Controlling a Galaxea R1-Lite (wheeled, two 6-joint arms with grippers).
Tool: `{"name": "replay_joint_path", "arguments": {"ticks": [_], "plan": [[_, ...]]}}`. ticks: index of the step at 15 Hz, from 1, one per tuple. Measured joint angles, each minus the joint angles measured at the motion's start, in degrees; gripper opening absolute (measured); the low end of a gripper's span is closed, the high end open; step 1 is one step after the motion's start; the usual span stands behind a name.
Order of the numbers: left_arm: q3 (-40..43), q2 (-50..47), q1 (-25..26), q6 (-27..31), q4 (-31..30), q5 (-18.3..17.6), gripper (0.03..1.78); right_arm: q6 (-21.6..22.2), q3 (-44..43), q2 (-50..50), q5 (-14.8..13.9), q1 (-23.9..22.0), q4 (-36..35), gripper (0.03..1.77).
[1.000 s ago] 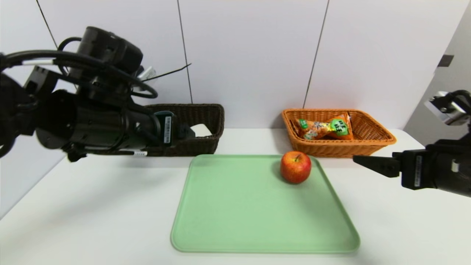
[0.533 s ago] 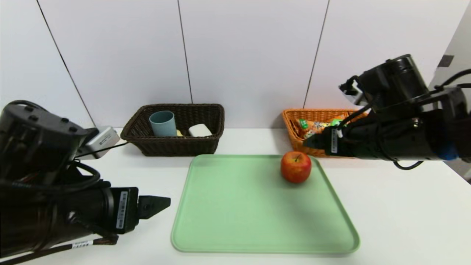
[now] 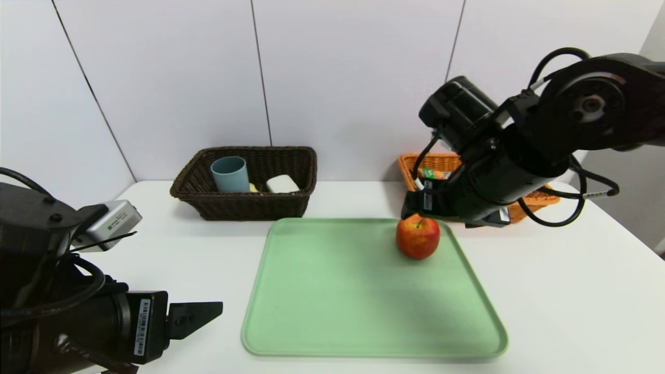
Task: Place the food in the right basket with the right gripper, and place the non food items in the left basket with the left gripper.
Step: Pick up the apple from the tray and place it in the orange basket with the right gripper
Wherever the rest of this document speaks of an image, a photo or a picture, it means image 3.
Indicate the orange wicker basket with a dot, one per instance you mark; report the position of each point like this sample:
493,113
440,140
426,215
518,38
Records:
535,200

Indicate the green plastic tray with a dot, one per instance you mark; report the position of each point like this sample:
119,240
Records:
337,301

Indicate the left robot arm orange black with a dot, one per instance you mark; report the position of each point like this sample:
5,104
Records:
52,332

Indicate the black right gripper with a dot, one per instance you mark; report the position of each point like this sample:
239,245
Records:
427,201

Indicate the dark brown wicker basket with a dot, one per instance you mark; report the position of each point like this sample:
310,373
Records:
244,208

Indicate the orange snack bag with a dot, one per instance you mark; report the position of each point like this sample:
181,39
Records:
434,173

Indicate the red apple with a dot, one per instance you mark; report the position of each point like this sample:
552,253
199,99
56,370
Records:
418,241

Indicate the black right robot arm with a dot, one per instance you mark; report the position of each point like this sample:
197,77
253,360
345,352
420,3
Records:
571,119

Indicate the white soap bar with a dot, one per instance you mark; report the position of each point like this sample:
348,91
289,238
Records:
282,184

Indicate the blue-grey plastic cup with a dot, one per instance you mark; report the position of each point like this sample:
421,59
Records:
230,176

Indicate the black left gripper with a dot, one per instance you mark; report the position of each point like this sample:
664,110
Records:
147,326

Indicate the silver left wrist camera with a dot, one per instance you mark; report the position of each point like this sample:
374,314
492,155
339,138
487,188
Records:
111,223

